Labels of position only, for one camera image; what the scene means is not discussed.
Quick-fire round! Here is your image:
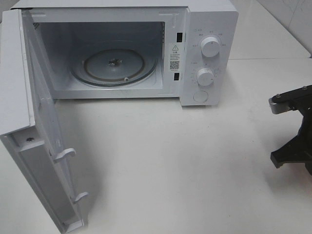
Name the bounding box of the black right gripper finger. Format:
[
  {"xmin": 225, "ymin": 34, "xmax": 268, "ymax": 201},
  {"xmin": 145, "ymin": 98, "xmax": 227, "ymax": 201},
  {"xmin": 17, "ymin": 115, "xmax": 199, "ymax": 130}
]
[{"xmin": 271, "ymin": 136, "xmax": 312, "ymax": 175}]

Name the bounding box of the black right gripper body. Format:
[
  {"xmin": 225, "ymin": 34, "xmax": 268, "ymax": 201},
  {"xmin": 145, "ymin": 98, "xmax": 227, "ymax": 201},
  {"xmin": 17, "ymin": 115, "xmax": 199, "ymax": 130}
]
[{"xmin": 292, "ymin": 107, "xmax": 312, "ymax": 156}]

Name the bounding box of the round door release button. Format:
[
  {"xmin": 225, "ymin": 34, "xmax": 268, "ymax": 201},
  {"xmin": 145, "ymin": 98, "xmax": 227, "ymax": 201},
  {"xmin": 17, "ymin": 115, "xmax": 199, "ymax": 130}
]
[{"xmin": 193, "ymin": 91, "xmax": 209, "ymax": 103}]

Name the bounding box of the white microwave door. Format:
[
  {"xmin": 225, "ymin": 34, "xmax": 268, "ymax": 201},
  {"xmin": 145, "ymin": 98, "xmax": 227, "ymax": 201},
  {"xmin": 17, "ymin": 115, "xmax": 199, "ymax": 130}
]
[{"xmin": 0, "ymin": 9, "xmax": 87, "ymax": 234}]

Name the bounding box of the lower white timer knob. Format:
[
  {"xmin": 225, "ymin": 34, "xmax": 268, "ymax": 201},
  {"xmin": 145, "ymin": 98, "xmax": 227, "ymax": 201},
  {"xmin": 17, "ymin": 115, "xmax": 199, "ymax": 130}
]
[{"xmin": 196, "ymin": 68, "xmax": 215, "ymax": 86}]

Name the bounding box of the upper white power knob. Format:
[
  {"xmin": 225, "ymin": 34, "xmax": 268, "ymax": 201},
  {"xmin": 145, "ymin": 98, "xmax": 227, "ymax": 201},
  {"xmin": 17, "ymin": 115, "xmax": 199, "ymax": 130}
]
[{"xmin": 200, "ymin": 36, "xmax": 220, "ymax": 58}]

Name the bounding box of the white microwave oven body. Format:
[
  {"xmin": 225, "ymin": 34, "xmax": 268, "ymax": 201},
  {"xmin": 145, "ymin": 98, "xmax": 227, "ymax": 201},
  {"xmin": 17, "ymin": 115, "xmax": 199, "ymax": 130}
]
[{"xmin": 9, "ymin": 0, "xmax": 238, "ymax": 106}]

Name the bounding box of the glass microwave turntable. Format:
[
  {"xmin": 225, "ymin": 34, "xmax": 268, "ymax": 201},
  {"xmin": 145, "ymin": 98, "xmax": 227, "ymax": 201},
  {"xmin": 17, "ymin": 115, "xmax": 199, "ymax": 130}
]
[{"xmin": 70, "ymin": 40, "xmax": 161, "ymax": 87}]

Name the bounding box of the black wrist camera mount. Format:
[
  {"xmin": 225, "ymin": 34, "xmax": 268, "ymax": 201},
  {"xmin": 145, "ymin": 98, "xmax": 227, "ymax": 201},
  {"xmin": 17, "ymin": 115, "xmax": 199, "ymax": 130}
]
[{"xmin": 269, "ymin": 85, "xmax": 312, "ymax": 116}]

